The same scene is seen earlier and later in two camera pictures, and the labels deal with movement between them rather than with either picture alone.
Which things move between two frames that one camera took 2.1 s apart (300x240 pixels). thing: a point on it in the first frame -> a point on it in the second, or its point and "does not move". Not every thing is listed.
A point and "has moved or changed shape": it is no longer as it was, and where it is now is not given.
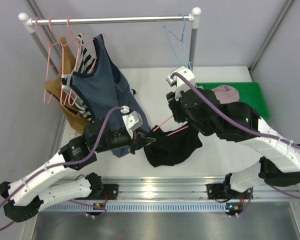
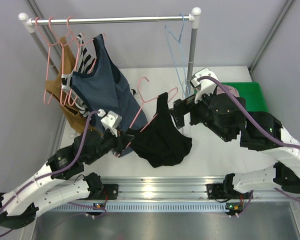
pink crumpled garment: [226, 94] does not move
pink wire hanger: [173, 132] -> [144, 101]
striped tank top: [85, 61] does not move
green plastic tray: [250, 92] does not move
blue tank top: [105, 87] does not move
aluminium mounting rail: [189, 188] does not move
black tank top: [170, 148] has moved or changed shape
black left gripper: [134, 141] -> [119, 139]
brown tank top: [74, 117] does not move
